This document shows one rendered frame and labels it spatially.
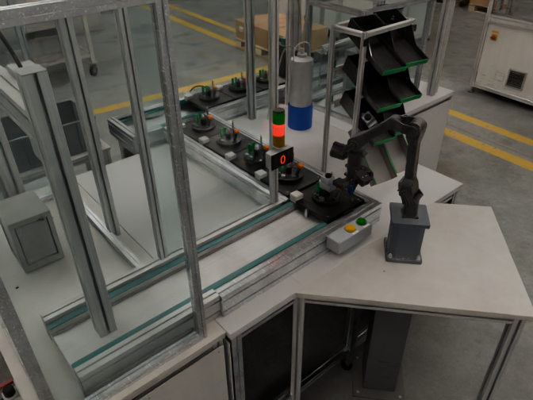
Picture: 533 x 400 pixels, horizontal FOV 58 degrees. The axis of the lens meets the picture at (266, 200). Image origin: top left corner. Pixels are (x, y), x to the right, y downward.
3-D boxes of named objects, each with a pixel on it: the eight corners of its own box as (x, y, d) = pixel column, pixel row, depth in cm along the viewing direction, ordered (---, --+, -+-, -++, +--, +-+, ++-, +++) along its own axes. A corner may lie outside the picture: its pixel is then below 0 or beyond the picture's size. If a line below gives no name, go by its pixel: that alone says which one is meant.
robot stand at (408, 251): (421, 264, 196) (431, 225, 184) (385, 261, 197) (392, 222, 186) (417, 242, 208) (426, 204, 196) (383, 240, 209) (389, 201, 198)
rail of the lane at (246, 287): (379, 221, 221) (382, 201, 215) (223, 317, 173) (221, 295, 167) (370, 215, 224) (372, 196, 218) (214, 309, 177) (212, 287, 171)
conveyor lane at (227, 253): (362, 218, 222) (364, 201, 217) (213, 307, 177) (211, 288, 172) (318, 194, 240) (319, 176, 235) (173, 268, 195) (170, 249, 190)
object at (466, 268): (534, 322, 174) (537, 317, 172) (288, 297, 185) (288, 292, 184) (489, 211, 231) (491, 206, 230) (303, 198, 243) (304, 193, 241)
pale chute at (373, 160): (392, 178, 227) (397, 176, 223) (370, 186, 221) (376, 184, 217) (369, 125, 230) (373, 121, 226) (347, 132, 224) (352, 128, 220)
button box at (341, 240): (371, 234, 206) (373, 222, 203) (338, 255, 195) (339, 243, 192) (358, 226, 211) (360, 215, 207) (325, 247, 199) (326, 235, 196)
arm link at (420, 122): (428, 117, 172) (411, 114, 175) (421, 125, 167) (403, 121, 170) (418, 194, 189) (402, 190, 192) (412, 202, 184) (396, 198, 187)
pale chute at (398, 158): (411, 168, 235) (416, 165, 231) (390, 175, 229) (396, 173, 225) (388, 117, 238) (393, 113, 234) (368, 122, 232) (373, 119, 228)
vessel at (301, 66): (316, 103, 297) (320, 41, 276) (300, 109, 289) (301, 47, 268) (301, 97, 306) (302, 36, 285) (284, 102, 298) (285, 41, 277)
